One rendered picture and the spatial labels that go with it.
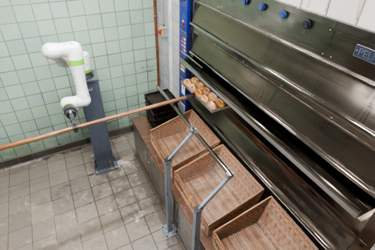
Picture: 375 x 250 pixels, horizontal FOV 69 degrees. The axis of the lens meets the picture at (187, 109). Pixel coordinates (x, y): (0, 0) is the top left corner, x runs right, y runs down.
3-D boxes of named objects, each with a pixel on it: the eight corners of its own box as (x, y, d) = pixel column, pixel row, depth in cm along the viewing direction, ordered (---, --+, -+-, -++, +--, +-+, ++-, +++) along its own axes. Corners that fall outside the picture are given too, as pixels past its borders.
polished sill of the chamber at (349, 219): (197, 80, 272) (197, 76, 270) (364, 231, 142) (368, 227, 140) (192, 81, 270) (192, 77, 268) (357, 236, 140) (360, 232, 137)
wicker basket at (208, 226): (220, 164, 255) (222, 142, 239) (259, 212, 214) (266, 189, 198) (173, 183, 236) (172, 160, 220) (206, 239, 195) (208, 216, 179)
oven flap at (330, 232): (191, 100, 282) (197, 82, 273) (341, 258, 152) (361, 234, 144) (187, 100, 279) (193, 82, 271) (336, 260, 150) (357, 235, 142)
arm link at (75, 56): (63, 40, 212) (61, 43, 202) (81, 39, 215) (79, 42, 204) (68, 63, 220) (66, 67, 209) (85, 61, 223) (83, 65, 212)
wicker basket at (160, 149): (191, 128, 298) (192, 107, 282) (219, 163, 257) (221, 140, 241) (149, 141, 280) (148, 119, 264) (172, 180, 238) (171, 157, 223)
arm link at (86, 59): (75, 68, 261) (70, 49, 251) (92, 67, 265) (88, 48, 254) (73, 75, 251) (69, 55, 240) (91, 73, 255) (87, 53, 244)
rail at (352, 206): (178, 58, 248) (181, 58, 249) (357, 215, 119) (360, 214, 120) (179, 56, 247) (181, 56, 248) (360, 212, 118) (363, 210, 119)
